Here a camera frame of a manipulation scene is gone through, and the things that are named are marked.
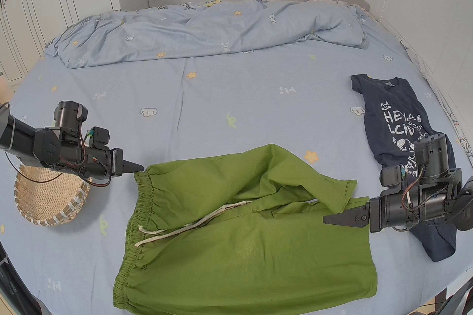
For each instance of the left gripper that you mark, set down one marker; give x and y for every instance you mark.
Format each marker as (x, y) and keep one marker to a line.
(103, 166)

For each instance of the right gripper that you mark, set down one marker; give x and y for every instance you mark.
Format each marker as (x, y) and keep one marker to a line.
(388, 212)

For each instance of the green shorts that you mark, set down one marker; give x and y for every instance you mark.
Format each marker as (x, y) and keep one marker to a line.
(240, 250)

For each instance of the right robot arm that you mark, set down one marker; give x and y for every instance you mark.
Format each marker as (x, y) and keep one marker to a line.
(432, 158)

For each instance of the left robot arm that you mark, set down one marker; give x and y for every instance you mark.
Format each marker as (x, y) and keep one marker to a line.
(44, 147)

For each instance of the round woven basket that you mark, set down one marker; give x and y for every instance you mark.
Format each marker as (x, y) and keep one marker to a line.
(48, 202)

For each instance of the bed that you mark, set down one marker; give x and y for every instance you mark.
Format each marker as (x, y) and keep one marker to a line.
(240, 84)

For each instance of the dark blue T-shirt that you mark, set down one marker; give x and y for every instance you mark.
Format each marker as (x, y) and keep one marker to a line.
(384, 114)

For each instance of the pale blue quilt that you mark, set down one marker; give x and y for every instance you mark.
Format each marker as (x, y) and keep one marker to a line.
(207, 29)

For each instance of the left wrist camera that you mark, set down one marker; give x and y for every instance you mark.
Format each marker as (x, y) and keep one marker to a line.
(99, 138)

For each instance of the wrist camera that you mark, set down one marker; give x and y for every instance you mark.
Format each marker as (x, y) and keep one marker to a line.
(99, 138)
(390, 177)

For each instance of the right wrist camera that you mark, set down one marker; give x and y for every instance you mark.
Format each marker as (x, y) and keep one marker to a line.
(390, 177)

